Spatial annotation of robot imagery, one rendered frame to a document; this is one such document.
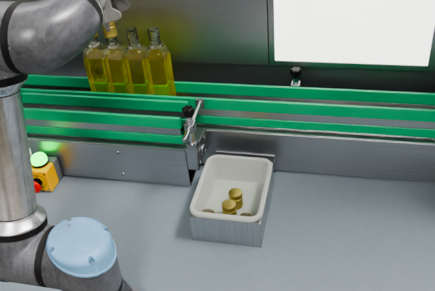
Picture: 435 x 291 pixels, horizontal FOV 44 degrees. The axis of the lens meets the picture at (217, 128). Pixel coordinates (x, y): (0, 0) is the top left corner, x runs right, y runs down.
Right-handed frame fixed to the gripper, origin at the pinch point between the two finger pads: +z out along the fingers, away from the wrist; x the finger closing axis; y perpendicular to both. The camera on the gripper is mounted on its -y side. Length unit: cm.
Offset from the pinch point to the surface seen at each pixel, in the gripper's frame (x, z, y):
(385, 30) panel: 14, 6, 69
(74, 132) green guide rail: -13.7, 25.8, -9.8
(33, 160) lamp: -21.0, 30.9, -19.4
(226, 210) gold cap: -27, 35, 35
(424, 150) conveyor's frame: -4, 30, 80
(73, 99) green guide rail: -6.3, 20.2, -12.1
